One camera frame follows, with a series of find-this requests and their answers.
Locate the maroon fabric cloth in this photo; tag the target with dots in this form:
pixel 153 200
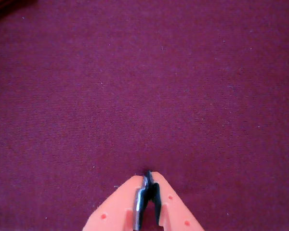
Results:
pixel 144 96

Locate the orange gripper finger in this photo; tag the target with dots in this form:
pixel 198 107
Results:
pixel 173 211
pixel 115 211

